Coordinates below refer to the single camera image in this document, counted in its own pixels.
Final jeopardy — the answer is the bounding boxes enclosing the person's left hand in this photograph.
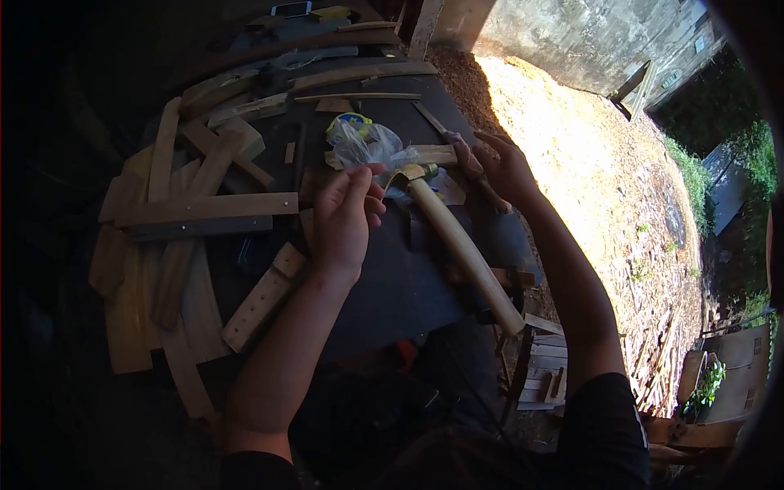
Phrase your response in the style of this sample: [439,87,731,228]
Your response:
[312,163,388,284]

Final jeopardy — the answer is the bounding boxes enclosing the person's right hand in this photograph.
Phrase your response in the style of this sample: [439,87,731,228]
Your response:
[472,130,541,207]

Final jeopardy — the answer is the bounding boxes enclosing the person's right fingers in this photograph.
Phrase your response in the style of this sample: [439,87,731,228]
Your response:
[472,130,520,161]

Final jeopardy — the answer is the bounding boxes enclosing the person's left fingers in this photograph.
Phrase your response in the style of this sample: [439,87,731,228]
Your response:
[364,183,388,232]

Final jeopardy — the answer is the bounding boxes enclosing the person's left index finger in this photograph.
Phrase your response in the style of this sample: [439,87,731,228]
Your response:
[331,163,388,188]

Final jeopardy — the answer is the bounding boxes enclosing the blade with cloth-wrapped handle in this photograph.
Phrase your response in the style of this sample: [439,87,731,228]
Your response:
[412,101,513,214]

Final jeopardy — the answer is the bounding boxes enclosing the clear plastic bag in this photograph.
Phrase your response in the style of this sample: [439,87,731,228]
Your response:
[327,120,420,200]

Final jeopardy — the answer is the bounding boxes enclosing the thin wood strip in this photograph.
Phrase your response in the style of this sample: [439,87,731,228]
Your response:
[294,92,423,104]

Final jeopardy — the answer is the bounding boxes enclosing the curved pale wood strip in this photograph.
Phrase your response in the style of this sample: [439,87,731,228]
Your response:
[288,61,439,93]

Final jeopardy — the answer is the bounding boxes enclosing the short brown wood plank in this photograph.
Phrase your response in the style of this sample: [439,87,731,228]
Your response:
[180,119,275,188]

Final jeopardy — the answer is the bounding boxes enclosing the pale wood block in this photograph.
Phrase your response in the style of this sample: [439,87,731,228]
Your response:
[217,116,267,161]

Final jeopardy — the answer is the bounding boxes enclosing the split pale wood piece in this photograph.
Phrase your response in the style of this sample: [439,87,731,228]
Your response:
[207,92,289,129]

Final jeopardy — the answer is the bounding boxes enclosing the long dark curved strip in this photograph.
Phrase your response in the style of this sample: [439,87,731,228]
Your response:
[178,29,403,82]

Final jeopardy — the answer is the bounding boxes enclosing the plank with drilled holes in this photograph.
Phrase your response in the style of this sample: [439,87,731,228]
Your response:
[222,243,307,355]

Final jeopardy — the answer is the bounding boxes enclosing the long slanted wood plank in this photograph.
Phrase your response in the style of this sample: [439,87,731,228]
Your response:
[152,131,246,332]

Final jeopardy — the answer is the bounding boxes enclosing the pale plank with screws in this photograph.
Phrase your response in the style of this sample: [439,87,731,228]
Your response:
[114,192,300,228]

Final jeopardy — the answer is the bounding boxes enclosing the yellow block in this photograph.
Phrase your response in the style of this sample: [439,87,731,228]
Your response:
[309,5,352,24]

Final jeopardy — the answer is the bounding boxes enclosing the dark grey plank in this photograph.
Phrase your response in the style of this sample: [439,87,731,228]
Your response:
[129,216,274,243]

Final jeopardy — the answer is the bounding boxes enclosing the long pale narrow plank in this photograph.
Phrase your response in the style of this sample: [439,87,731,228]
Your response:
[147,97,183,203]

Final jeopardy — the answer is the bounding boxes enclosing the slatted wooden stool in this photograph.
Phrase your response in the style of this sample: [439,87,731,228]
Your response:
[499,313,571,425]

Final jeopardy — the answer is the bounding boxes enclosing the pile of wood offcuts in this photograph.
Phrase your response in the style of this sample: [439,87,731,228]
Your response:
[88,144,234,423]

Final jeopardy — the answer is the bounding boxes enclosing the potted green plant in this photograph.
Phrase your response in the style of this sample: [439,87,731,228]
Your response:
[676,350,728,424]

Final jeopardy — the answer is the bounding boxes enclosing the person's body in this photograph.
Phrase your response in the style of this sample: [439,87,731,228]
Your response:
[218,371,651,490]

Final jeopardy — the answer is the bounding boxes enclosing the wooden handled hammer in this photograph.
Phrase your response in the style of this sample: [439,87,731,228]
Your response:
[385,163,526,336]

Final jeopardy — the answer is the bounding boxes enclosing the leaning wooden frame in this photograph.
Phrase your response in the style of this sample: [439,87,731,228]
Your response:
[609,59,660,123]

